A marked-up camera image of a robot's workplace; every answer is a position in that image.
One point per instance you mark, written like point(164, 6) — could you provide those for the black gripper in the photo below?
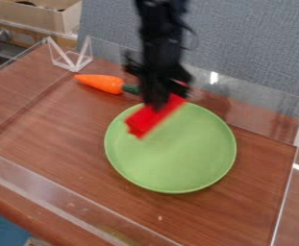
point(156, 65)

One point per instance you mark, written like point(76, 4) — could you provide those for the red plastic block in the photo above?
point(144, 119)

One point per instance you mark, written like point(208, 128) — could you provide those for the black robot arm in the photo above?
point(160, 20)

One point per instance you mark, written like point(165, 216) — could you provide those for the orange toy carrot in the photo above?
point(107, 83)

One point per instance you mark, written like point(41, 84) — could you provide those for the green round plate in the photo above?
point(181, 157)

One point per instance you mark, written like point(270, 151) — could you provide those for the cardboard box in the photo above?
point(52, 15)

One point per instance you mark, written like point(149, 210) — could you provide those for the clear acrylic corner bracket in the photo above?
point(67, 59)

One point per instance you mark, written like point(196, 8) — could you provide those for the clear acrylic enclosure wall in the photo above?
point(63, 194)

